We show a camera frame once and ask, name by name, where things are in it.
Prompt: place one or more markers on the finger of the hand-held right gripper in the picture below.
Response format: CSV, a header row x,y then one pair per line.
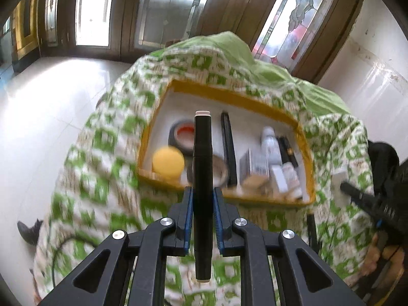
x,y
360,196

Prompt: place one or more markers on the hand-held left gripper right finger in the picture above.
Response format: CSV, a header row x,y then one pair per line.
x,y
218,220

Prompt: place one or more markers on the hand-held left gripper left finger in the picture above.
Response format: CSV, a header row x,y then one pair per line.
x,y
188,220

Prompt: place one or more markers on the thick black marker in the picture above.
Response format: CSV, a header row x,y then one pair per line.
x,y
203,181

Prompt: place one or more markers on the yellow round cap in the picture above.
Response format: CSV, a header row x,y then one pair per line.
x,y
168,162

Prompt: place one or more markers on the small white carton box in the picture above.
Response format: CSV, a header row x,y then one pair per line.
x,y
253,164

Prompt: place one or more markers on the white bottle red label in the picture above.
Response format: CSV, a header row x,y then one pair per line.
x,y
292,180

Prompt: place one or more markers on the white bottle grey cap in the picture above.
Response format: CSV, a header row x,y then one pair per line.
x,y
270,146

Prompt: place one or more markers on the white foam tray yellow tape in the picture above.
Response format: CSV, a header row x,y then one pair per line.
x,y
248,111

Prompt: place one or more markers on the person's right hand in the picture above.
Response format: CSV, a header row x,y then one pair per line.
x,y
381,259

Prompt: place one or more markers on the black cloth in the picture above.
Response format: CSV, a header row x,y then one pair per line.
x,y
381,156

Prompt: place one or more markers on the green printed blanket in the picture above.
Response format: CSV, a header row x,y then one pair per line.
x,y
111,153

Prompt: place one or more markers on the black shoe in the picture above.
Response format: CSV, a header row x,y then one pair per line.
x,y
30,229

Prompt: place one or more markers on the wooden glass door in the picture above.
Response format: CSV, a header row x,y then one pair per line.
x,y
302,16
172,9
92,9

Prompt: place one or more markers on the yellow framed door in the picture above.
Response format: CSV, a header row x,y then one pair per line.
x,y
25,22

